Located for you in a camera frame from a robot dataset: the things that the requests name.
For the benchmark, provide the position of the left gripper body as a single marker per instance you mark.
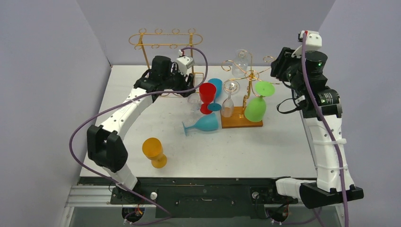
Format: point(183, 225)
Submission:
point(178, 80)

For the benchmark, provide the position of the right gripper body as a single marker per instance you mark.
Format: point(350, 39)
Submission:
point(279, 62)

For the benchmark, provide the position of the clear patterned wine glass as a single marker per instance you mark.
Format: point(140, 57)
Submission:
point(240, 63)

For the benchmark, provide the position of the blue plastic goblet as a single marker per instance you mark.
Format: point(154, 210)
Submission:
point(218, 85)
point(206, 123)

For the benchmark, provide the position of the green plastic goblet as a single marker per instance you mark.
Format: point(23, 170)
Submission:
point(256, 108)

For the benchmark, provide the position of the small clear front wine glass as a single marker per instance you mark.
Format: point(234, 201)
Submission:
point(230, 87)

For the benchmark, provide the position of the gold hook rack wooden base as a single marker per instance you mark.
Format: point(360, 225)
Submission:
point(252, 76)

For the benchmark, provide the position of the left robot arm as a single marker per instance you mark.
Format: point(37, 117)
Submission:
point(105, 142)

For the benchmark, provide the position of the clear glass near red goblet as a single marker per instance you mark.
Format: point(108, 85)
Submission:
point(194, 102)

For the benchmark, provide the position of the red plastic goblet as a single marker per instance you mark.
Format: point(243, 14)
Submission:
point(207, 93)

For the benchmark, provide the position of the orange plastic goblet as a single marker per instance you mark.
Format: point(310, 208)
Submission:
point(153, 150)

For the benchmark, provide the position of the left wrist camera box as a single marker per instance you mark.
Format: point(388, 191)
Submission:
point(184, 63)

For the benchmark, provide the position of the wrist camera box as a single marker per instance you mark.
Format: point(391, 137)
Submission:
point(313, 42)
point(184, 63)

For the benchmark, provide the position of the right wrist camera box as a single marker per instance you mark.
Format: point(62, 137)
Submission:
point(313, 42)

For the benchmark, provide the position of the tall gold wire glass rack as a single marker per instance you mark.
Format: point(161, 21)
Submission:
point(147, 56)

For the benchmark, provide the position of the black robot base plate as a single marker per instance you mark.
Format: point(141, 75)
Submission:
point(214, 197)

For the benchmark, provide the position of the aluminium table frame rail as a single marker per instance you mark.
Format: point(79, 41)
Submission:
point(300, 97)

